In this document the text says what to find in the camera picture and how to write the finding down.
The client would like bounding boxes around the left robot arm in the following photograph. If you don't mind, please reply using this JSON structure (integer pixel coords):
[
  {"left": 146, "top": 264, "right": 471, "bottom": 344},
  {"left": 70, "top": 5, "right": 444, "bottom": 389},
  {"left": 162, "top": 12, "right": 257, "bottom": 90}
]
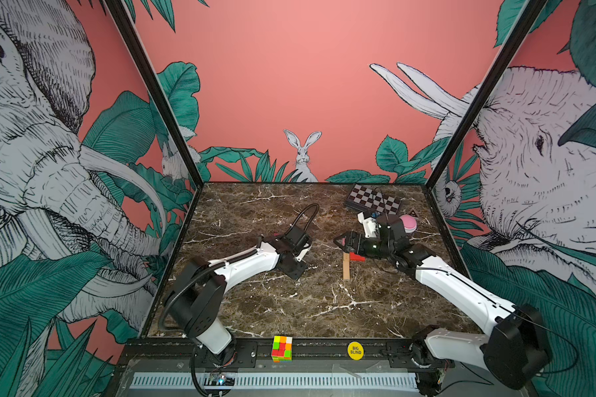
[{"left": 158, "top": 234, "right": 312, "bottom": 367}]

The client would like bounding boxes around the folded checkered chess board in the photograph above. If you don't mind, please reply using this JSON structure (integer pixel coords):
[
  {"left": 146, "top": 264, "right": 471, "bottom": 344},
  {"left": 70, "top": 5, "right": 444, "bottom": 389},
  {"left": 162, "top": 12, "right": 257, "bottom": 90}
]
[{"left": 344, "top": 185, "right": 402, "bottom": 215}]

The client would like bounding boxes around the yellow big blind chip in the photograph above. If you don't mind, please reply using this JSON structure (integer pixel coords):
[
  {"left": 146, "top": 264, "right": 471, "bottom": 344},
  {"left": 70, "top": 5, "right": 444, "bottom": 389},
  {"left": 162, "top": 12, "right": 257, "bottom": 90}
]
[{"left": 347, "top": 341, "right": 364, "bottom": 361}]

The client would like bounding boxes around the small circuit board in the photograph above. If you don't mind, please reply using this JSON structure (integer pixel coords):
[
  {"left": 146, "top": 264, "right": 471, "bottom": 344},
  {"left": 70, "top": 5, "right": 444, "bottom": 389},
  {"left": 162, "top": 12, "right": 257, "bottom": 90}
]
[{"left": 206, "top": 373, "right": 235, "bottom": 387}]

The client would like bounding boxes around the black front rail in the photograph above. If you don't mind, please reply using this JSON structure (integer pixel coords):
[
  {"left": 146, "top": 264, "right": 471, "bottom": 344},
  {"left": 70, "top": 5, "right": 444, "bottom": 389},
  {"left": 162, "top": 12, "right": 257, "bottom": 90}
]
[{"left": 118, "top": 336, "right": 527, "bottom": 371}]

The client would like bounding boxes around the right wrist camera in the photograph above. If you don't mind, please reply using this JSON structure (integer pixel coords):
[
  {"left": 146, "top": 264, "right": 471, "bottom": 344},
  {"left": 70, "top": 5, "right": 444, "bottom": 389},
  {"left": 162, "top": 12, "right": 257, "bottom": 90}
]
[{"left": 357, "top": 211, "right": 410, "bottom": 243}]

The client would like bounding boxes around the colourful puzzle cube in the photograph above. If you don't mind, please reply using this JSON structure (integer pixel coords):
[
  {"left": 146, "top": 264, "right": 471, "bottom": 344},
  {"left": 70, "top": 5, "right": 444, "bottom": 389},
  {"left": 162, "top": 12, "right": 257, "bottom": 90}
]
[{"left": 271, "top": 336, "right": 293, "bottom": 362}]

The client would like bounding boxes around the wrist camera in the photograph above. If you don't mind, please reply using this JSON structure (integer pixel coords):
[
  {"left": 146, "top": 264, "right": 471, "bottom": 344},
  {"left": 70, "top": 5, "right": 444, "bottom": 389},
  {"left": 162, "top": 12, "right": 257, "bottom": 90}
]
[
  {"left": 357, "top": 211, "right": 410, "bottom": 243},
  {"left": 282, "top": 226, "right": 312, "bottom": 261}
]

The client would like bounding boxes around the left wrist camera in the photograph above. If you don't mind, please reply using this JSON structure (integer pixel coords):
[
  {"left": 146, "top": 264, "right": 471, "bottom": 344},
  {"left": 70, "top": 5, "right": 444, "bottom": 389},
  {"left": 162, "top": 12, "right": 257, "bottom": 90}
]
[{"left": 282, "top": 226, "right": 312, "bottom": 261}]

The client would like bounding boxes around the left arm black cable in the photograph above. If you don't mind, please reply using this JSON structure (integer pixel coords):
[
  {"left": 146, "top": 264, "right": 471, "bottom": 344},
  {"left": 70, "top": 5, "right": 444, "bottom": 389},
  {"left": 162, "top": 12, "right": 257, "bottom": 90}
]
[{"left": 290, "top": 202, "right": 321, "bottom": 234}]

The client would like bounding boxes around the white perforated strip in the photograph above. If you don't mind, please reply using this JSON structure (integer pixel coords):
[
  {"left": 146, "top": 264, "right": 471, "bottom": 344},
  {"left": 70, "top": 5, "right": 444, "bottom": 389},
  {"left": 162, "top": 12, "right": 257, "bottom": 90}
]
[{"left": 130, "top": 372, "right": 418, "bottom": 391}]

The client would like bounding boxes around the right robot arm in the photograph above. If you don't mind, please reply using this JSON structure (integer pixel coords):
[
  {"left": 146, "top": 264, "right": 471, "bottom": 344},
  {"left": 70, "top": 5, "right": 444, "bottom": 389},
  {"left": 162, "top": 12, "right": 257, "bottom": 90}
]
[{"left": 334, "top": 232, "right": 551, "bottom": 390}]

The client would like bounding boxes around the pink round button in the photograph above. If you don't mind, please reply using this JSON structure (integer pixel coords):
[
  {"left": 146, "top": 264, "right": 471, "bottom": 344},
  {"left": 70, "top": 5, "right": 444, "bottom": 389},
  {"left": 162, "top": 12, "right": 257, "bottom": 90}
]
[{"left": 400, "top": 214, "right": 417, "bottom": 234}]

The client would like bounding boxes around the red block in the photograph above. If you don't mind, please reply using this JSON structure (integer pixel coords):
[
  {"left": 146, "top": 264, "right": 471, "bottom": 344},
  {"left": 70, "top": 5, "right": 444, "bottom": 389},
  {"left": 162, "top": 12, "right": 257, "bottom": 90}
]
[{"left": 349, "top": 253, "right": 366, "bottom": 262}]

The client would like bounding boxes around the natural wood block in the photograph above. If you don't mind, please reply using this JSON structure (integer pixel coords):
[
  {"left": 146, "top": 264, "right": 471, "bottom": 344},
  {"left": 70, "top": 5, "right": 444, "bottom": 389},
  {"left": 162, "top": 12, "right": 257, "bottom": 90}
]
[{"left": 343, "top": 252, "right": 351, "bottom": 281}]

